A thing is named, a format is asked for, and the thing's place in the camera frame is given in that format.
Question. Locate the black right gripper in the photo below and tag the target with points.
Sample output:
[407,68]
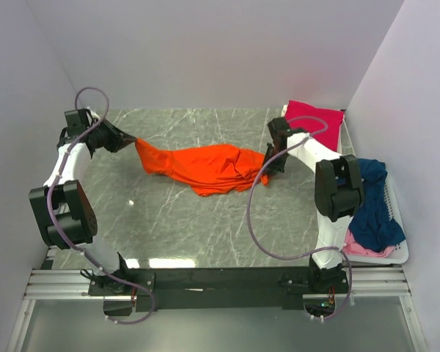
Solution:
[278,167]

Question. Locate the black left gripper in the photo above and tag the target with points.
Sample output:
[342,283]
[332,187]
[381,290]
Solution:
[118,139]

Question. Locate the orange t-shirt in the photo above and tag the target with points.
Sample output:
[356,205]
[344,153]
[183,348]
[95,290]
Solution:
[208,170]

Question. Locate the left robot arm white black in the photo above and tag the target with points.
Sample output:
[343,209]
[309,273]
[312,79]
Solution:
[61,208]

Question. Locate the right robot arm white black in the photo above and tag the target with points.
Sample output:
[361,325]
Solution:
[338,194]

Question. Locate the folded magenta t-shirt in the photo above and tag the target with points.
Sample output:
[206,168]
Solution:
[312,119]

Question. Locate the navy blue t-shirt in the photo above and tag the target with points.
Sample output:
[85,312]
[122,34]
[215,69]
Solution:
[370,226]

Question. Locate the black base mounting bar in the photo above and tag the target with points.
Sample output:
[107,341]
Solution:
[213,288]

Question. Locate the white plastic laundry basket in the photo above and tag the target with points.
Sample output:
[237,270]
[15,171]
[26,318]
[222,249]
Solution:
[394,254]

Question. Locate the aluminium frame rail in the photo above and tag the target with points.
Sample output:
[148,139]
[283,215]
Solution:
[70,285]

